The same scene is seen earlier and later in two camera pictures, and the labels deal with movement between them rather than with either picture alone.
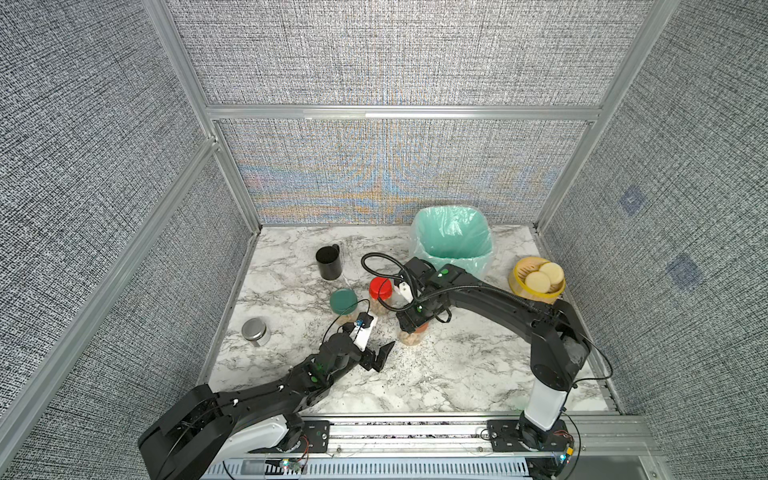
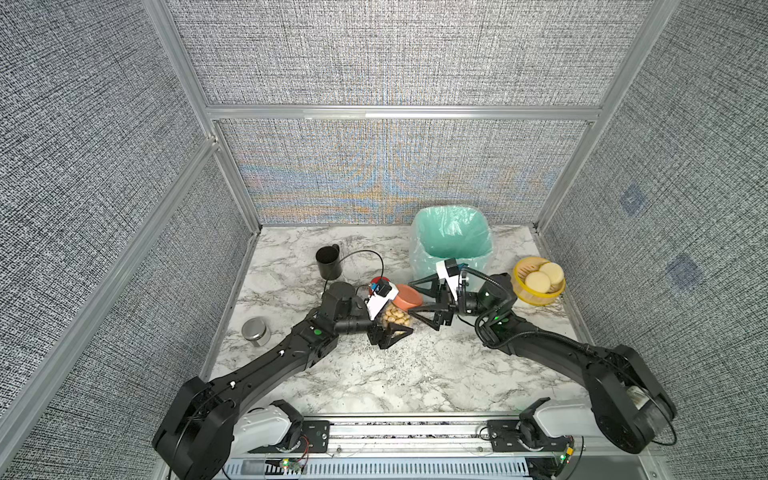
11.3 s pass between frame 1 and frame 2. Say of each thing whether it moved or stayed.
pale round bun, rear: stayed
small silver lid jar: stayed
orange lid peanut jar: moved
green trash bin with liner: stayed
